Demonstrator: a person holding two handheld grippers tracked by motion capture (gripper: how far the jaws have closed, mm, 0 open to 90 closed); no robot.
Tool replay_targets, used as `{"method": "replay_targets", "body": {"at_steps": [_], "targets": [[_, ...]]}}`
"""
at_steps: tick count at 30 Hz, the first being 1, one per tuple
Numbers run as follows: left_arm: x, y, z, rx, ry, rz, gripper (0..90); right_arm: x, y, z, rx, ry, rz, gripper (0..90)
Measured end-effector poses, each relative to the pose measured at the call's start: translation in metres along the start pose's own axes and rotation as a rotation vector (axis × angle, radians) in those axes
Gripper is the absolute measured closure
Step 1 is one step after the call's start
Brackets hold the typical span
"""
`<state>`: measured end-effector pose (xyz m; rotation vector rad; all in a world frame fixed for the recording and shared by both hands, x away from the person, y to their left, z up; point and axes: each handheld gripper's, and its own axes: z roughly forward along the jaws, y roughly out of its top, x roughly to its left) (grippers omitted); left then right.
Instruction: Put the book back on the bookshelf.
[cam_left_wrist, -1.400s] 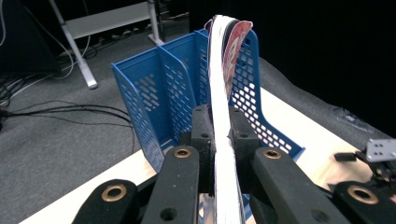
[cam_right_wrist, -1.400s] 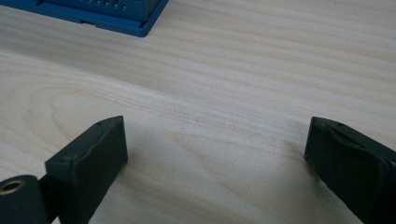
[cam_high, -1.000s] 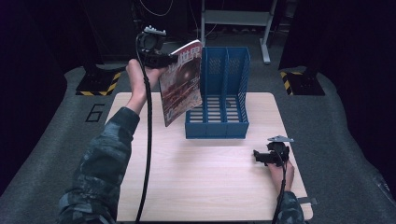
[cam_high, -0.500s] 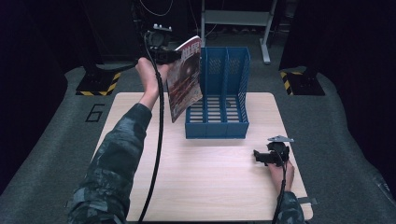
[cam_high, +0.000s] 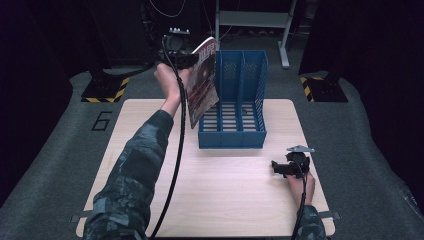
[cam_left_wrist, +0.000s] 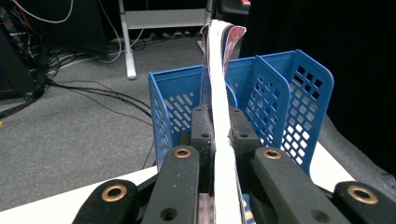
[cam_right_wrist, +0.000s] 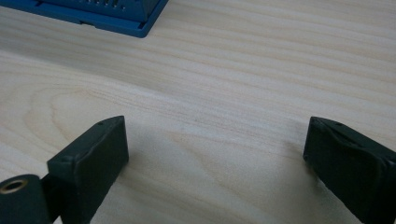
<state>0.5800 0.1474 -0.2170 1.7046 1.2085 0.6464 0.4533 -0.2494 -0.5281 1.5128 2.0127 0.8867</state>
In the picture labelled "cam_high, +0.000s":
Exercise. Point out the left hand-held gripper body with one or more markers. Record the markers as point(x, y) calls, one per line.
point(176, 46)

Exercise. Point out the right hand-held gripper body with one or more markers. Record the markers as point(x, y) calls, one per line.
point(298, 161)

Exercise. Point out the illustrated science fiction magazine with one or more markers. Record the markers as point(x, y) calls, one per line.
point(201, 86)

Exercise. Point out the blue plastic file rack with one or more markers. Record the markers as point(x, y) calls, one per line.
point(233, 130)

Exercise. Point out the person's right hand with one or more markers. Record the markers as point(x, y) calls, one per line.
point(300, 190)

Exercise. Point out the person's left hand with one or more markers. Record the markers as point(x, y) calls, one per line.
point(168, 85)

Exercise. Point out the grey tape strip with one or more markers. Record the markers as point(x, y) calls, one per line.
point(330, 215)
point(81, 216)

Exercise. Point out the black stand base striped tape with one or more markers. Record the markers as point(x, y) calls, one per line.
point(103, 90)
point(328, 90)

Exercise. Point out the white metal table frame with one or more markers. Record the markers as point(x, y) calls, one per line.
point(256, 20)

